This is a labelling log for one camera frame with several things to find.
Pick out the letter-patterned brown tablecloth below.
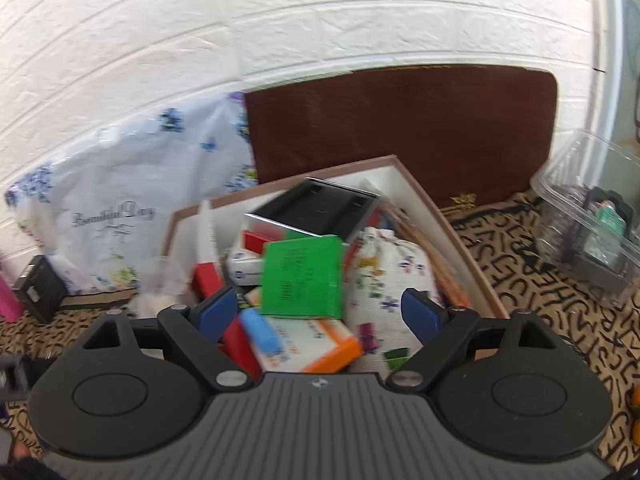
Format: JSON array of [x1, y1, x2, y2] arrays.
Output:
[[1, 193, 639, 479]]

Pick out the blue-capped marker pen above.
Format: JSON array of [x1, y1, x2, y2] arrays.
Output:
[[239, 308, 283, 354]]

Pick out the green small box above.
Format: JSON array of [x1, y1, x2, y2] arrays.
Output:
[[260, 235, 344, 318]]

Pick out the person's left hand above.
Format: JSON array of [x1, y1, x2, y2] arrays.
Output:
[[11, 440, 32, 462]]

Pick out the clear plastic container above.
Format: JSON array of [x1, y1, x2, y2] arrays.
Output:
[[530, 131, 639, 309]]

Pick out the white floral cloth pouch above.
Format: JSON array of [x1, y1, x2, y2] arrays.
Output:
[[343, 226, 440, 377]]

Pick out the pink water bottle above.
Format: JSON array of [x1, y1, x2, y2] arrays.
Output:
[[0, 266, 24, 323]]

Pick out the cardboard storage box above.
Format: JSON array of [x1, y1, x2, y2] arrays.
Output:
[[159, 154, 511, 361]]

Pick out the white floral plastic bag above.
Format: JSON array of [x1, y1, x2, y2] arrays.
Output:
[[4, 92, 257, 294]]

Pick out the black small carton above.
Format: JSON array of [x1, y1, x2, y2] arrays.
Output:
[[13, 255, 68, 324]]

